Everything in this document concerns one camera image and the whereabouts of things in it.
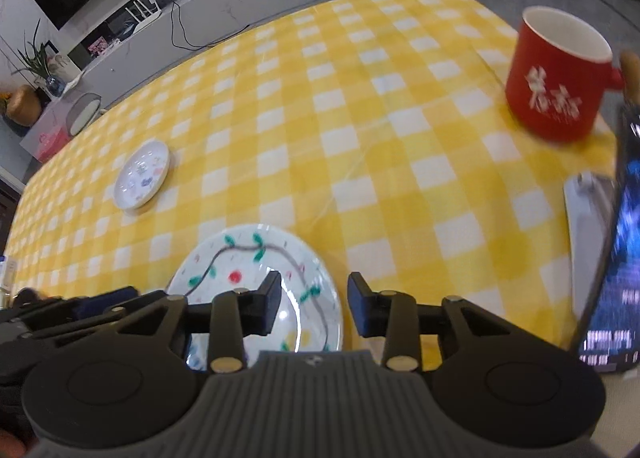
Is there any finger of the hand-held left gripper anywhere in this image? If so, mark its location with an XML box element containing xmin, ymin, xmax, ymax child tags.
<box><xmin>20</xmin><ymin>286</ymin><xmax>167</xmax><ymax>348</ymax></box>

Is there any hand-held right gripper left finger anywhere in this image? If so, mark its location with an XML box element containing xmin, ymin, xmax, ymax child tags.
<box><xmin>106</xmin><ymin>271</ymin><xmax>283</xmax><ymax>374</ymax></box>

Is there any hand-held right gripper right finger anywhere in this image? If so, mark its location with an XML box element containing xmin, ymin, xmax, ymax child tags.
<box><xmin>348</xmin><ymin>271</ymin><xmax>522</xmax><ymax>373</ymax></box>

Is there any large white painted plate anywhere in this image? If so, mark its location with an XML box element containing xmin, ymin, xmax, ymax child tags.
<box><xmin>165</xmin><ymin>223</ymin><xmax>345</xmax><ymax>372</ymax></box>

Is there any person's left hand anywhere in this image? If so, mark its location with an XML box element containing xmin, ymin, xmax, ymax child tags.
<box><xmin>0</xmin><ymin>430</ymin><xmax>28</xmax><ymax>458</ymax></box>

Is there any small white painted plate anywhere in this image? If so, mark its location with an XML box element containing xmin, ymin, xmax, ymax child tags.
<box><xmin>113</xmin><ymin>140</ymin><xmax>171</xmax><ymax>211</ymax></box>

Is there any yellow checked tablecloth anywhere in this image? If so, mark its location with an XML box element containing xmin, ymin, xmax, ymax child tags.
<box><xmin>2</xmin><ymin>0</ymin><xmax>622</xmax><ymax>370</ymax></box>

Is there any pink and white box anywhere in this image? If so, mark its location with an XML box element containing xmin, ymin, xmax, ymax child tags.
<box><xmin>19</xmin><ymin>102</ymin><xmax>77</xmax><ymax>165</ymax></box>

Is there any grey round-top container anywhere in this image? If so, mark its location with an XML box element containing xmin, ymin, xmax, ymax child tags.
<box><xmin>64</xmin><ymin>92</ymin><xmax>104</xmax><ymax>137</ymax></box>

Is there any brown round pot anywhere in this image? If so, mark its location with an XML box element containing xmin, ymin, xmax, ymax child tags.
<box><xmin>4</xmin><ymin>84</ymin><xmax>44</xmax><ymax>127</ymax></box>

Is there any silver tablet stand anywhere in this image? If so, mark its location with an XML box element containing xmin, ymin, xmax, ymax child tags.
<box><xmin>563</xmin><ymin>171</ymin><xmax>617</xmax><ymax>322</ymax></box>

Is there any white jar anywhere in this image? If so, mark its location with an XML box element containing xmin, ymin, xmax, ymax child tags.
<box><xmin>49</xmin><ymin>53</ymin><xmax>84</xmax><ymax>84</ymax></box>

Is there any thin-leaved potted plant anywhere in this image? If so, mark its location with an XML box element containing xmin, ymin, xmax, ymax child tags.
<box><xmin>9</xmin><ymin>19</ymin><xmax>59</xmax><ymax>89</ymax></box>

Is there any red mug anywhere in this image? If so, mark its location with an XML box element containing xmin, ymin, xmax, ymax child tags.
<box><xmin>503</xmin><ymin>5</ymin><xmax>626</xmax><ymax>143</ymax></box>

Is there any white router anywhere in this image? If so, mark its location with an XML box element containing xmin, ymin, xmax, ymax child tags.
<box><xmin>124</xmin><ymin>0</ymin><xmax>164</xmax><ymax>32</ymax></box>

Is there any white tv cabinet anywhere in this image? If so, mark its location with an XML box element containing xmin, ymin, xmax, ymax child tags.
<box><xmin>70</xmin><ymin>0</ymin><xmax>417</xmax><ymax>111</ymax></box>

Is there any light wooden object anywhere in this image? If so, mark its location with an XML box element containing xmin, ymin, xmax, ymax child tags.
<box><xmin>618</xmin><ymin>50</ymin><xmax>640</xmax><ymax>104</ymax></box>

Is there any black cable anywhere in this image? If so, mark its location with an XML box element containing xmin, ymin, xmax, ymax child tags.
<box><xmin>169</xmin><ymin>0</ymin><xmax>252</xmax><ymax>51</ymax></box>

